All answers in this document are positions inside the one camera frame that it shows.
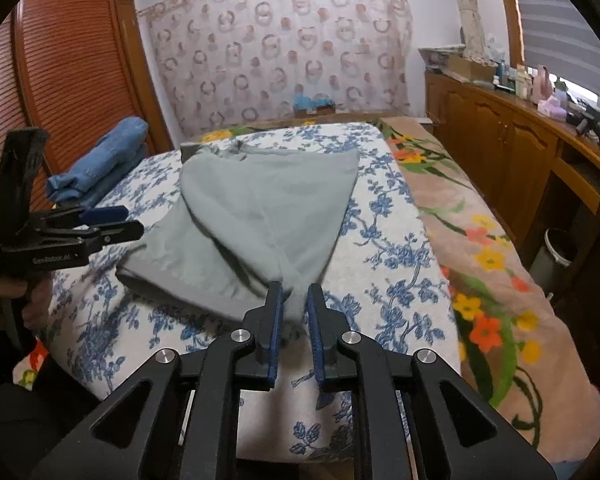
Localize flat cardboard box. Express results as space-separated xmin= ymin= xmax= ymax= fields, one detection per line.
xmin=447 ymin=55 xmax=496 ymax=83

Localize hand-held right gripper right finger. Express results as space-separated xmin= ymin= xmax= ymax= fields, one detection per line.
xmin=306 ymin=282 xmax=556 ymax=480

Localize grey-green pants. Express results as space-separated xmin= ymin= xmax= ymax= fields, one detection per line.
xmin=116 ymin=141 xmax=359 ymax=323

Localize circle print curtain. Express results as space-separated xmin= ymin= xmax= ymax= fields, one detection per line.
xmin=137 ymin=0 xmax=415 ymax=136

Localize blue plastic bag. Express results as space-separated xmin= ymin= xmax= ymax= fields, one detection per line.
xmin=294 ymin=93 xmax=331 ymax=110

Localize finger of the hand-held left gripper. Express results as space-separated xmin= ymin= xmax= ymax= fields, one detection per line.
xmin=84 ymin=221 xmax=145 ymax=251
xmin=79 ymin=205 xmax=129 ymax=227

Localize peach floral blanket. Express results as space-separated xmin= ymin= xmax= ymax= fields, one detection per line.
xmin=12 ymin=117 xmax=600 ymax=463

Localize blue floral bed sheet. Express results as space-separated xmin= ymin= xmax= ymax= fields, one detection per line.
xmin=12 ymin=122 xmax=463 ymax=466

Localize grey trash bin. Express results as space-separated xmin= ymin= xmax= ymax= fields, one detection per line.
xmin=530 ymin=229 xmax=578 ymax=306

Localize black appliance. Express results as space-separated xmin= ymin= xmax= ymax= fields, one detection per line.
xmin=565 ymin=102 xmax=600 ymax=141

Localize cream lace curtain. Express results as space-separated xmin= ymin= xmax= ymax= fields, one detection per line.
xmin=455 ymin=0 xmax=497 ymax=61

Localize wooden window frame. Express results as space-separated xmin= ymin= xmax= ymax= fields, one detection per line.
xmin=492 ymin=0 xmax=526 ymax=66

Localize lilac box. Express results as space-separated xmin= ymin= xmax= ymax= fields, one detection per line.
xmin=537 ymin=97 xmax=567 ymax=121

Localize wooden louvered wardrobe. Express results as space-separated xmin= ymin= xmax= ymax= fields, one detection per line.
xmin=0 ymin=0 xmax=173 ymax=241

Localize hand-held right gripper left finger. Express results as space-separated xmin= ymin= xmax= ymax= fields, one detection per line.
xmin=32 ymin=280 xmax=284 ymax=480

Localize person's left hand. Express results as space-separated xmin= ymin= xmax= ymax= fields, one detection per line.
xmin=0 ymin=279 xmax=52 ymax=332

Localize pink bottle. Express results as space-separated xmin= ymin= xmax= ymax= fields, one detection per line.
xmin=532 ymin=65 xmax=554 ymax=106

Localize wooden cabinet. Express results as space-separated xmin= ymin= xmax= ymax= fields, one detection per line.
xmin=425 ymin=67 xmax=600 ymax=306

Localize folded blue jeans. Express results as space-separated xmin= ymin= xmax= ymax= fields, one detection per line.
xmin=46 ymin=117 xmax=150 ymax=207

